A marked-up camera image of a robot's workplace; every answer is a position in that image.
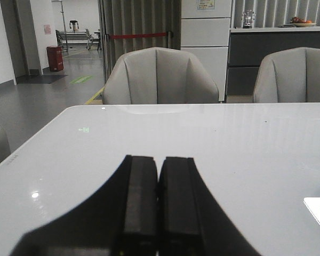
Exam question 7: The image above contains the red barrier belt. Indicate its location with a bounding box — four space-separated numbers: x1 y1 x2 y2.
107 31 172 39

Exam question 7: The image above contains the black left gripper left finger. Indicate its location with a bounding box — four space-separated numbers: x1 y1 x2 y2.
11 155 157 255

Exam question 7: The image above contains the left grey upholstered chair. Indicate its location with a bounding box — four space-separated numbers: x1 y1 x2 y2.
102 47 219 105

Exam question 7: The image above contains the grey upholstered chair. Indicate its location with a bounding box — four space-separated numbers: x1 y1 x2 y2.
253 47 320 103
102 47 219 105

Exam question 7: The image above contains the red bin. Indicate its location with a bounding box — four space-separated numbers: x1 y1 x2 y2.
46 46 63 71

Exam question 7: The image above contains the right grey upholstered chair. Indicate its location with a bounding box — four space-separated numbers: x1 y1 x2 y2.
253 47 320 103

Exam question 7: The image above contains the white cabinet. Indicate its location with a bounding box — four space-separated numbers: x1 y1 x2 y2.
181 0 231 101

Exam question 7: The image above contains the dark grey counter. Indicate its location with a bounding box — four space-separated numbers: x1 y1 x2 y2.
226 26 320 97

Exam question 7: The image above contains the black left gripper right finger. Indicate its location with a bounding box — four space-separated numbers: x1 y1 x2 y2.
158 157 259 255

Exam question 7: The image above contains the pink wall notice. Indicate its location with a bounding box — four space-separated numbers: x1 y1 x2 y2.
44 24 51 35

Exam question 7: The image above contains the fruit bowl on counter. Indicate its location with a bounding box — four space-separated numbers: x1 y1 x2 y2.
290 17 316 27

